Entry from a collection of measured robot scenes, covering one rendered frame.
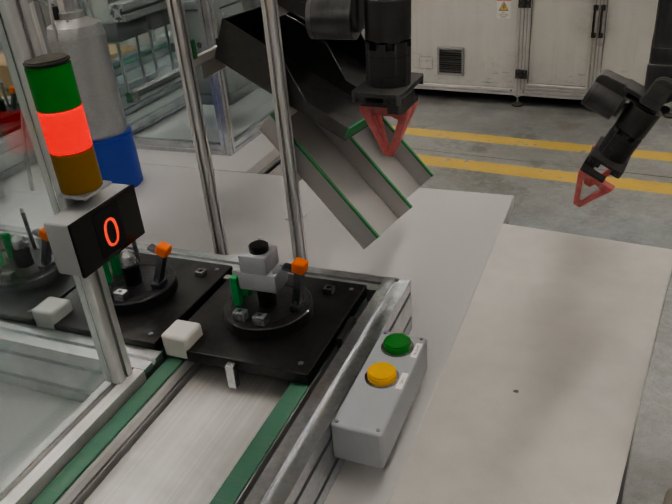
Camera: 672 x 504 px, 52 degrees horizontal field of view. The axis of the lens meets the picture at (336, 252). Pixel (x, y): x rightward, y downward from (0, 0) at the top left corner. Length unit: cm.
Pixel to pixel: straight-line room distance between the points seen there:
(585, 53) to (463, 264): 367
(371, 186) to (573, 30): 376
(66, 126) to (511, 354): 75
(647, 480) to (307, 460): 150
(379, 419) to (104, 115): 123
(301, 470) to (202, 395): 26
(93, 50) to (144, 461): 115
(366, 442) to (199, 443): 23
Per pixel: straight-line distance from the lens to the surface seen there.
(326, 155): 128
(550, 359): 117
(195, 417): 102
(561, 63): 502
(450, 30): 519
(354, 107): 122
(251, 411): 100
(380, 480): 97
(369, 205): 127
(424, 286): 134
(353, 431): 89
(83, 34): 184
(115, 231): 91
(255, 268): 103
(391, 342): 100
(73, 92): 85
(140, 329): 113
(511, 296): 131
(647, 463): 227
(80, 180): 87
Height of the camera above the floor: 157
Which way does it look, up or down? 29 degrees down
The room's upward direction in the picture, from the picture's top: 5 degrees counter-clockwise
